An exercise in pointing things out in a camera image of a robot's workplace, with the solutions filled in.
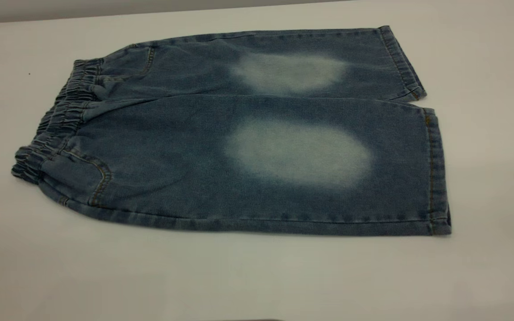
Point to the blue denim jeans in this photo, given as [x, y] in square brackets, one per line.
[185, 169]

